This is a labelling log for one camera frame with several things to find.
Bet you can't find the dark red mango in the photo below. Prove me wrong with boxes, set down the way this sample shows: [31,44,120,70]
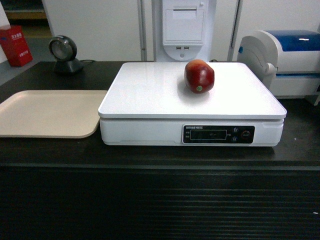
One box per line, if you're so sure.
[184,59,215,94]

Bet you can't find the white checkout scale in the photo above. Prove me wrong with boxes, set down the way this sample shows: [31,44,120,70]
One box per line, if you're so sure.
[98,62,287,147]

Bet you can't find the black checkout counter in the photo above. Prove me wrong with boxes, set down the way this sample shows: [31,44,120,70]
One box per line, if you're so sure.
[0,60,320,240]

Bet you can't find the beige plastic tray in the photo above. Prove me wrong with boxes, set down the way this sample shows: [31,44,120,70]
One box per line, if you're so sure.
[0,90,107,139]

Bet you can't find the black barcode scanner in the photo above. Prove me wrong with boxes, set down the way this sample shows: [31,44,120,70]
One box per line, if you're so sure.
[49,35,84,76]

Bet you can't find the white blue label printer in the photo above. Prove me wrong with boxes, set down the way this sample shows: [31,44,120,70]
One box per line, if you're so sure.
[237,30,320,106]

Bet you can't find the red fire extinguisher box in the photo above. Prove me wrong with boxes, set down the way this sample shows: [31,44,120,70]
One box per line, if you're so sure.
[0,25,33,67]

